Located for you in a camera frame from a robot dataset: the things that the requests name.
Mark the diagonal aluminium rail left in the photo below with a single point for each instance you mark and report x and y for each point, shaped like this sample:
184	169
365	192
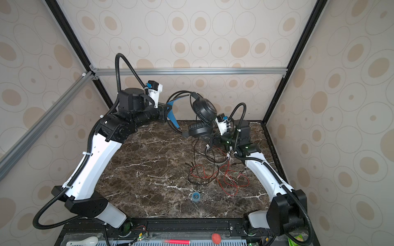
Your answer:
11	158

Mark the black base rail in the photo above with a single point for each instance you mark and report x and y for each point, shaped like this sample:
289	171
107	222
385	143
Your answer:
159	232

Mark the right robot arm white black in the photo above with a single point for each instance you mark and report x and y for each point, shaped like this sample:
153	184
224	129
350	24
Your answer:
287	212

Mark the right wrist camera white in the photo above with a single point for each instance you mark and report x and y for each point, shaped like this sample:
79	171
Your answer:
222	123

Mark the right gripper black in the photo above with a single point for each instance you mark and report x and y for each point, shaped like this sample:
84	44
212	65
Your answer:
218	138

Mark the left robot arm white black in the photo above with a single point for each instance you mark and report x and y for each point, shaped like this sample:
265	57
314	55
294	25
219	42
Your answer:
133	108

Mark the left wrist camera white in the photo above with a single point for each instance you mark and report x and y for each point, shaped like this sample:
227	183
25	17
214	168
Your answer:
154	90

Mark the red ball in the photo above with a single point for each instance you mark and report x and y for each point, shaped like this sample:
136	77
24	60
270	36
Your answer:
216	238

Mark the horizontal aluminium rail back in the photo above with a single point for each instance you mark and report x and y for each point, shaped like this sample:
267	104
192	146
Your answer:
211	71

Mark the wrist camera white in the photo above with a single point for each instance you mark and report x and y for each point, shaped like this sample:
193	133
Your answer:
154	90
222	123

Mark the black headphones blue headband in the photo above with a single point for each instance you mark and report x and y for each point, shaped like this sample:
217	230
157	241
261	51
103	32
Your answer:
204	110

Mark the green snack packet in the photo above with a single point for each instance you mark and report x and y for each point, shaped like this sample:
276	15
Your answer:
298	238

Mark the blue tape roll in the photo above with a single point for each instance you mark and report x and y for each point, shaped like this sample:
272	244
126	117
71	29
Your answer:
195	197

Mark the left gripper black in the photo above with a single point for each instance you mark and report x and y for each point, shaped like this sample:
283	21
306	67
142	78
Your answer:
162	107

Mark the pink red pen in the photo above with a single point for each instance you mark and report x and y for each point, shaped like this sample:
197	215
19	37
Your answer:
176	242

